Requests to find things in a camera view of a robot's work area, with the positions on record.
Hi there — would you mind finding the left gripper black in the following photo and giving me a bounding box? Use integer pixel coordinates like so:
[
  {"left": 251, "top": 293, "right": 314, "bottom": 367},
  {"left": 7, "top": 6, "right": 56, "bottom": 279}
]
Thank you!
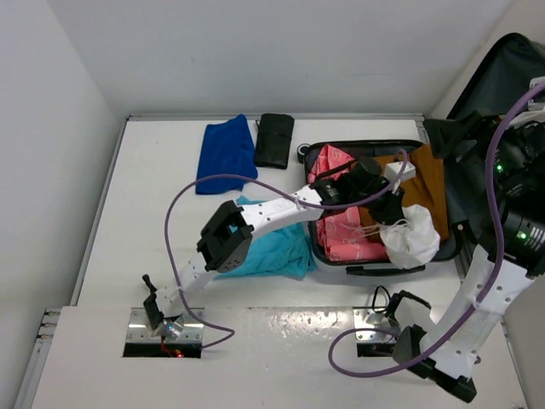
[{"left": 348, "top": 176, "right": 405, "bottom": 225}]

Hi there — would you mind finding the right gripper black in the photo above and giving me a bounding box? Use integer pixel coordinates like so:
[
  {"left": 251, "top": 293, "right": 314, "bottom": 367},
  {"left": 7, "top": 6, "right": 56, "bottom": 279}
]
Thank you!
[{"left": 427, "top": 106, "right": 545, "bottom": 193}]

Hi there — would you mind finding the white drawstring bag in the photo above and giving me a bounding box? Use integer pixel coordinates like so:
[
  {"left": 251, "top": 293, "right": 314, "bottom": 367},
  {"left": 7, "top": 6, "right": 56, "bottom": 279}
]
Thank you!
[{"left": 379, "top": 204, "right": 440, "bottom": 269}]

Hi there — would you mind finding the mustard brown cloth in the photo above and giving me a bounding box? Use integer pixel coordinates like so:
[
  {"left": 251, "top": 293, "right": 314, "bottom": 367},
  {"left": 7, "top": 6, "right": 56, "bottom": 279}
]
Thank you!
[{"left": 359, "top": 143, "right": 450, "bottom": 244}]

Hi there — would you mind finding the pink patterned garment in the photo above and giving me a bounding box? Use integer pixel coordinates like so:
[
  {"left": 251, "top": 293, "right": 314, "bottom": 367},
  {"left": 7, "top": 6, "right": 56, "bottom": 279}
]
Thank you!
[{"left": 307, "top": 144, "right": 387, "bottom": 262}]

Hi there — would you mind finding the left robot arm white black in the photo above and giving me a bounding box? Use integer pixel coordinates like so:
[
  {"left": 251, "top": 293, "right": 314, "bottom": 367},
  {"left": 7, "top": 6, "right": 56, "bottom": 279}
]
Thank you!
[{"left": 142, "top": 158, "right": 416, "bottom": 338}]

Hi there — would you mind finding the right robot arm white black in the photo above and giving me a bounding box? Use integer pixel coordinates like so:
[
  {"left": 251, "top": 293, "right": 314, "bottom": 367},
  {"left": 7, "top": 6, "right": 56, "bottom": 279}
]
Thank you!
[{"left": 385, "top": 111, "right": 544, "bottom": 403}]

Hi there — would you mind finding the open grey lined suitcase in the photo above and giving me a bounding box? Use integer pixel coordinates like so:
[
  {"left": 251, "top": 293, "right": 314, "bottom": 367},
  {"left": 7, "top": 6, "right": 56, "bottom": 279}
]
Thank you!
[{"left": 304, "top": 32, "right": 545, "bottom": 277}]

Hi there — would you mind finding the light blue t-shirt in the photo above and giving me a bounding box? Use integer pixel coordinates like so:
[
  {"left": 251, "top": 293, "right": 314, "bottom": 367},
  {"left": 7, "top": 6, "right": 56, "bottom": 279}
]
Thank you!
[{"left": 218, "top": 223, "right": 316, "bottom": 279}]

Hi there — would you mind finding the black folded pouch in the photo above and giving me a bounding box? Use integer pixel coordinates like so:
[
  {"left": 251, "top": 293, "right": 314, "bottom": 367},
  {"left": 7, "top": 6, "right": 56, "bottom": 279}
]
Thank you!
[{"left": 254, "top": 113, "right": 295, "bottom": 170}]

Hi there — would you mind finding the royal blue cloth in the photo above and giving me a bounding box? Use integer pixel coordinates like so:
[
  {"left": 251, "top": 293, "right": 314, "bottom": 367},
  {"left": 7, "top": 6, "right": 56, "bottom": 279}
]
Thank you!
[{"left": 197, "top": 114, "right": 258, "bottom": 179}]

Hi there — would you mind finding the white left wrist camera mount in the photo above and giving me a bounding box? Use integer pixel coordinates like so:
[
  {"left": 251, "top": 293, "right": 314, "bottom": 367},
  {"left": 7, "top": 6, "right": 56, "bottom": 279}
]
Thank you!
[{"left": 383, "top": 162, "right": 416, "bottom": 182}]

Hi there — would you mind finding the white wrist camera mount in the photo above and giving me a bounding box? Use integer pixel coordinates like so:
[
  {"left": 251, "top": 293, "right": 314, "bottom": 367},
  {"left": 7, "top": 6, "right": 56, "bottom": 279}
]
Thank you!
[
  {"left": 527, "top": 76, "right": 545, "bottom": 112},
  {"left": 383, "top": 162, "right": 416, "bottom": 182}
]

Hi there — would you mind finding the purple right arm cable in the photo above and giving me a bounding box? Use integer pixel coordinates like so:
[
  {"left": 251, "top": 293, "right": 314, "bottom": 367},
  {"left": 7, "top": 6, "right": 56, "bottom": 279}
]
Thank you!
[{"left": 327, "top": 83, "right": 545, "bottom": 378}]

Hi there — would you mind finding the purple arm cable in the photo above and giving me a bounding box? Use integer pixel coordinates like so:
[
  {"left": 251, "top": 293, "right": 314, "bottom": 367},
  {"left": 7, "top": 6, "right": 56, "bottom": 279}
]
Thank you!
[
  {"left": 163, "top": 148, "right": 412, "bottom": 351},
  {"left": 327, "top": 83, "right": 545, "bottom": 378}
]

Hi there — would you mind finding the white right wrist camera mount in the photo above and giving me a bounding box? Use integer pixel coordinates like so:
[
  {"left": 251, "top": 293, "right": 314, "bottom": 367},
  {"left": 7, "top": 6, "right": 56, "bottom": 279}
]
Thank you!
[{"left": 527, "top": 76, "right": 545, "bottom": 112}]

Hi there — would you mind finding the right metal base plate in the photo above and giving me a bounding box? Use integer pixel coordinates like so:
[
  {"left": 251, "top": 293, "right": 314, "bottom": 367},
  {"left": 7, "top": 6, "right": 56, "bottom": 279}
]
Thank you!
[{"left": 353, "top": 308, "right": 399, "bottom": 344}]

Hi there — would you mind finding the metal base plate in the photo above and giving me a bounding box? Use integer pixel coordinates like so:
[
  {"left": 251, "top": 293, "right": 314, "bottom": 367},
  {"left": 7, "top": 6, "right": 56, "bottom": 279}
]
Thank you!
[
  {"left": 125, "top": 308, "right": 204, "bottom": 343},
  {"left": 353, "top": 308, "right": 399, "bottom": 344}
]

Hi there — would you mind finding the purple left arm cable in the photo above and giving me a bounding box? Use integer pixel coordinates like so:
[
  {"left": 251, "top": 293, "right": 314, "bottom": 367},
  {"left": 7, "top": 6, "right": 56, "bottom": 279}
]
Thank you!
[{"left": 163, "top": 148, "right": 412, "bottom": 351}]

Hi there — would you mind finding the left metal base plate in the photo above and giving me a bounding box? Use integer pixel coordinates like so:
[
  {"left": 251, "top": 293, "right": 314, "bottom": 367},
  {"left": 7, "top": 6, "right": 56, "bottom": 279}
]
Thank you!
[{"left": 125, "top": 308, "right": 204, "bottom": 343}]

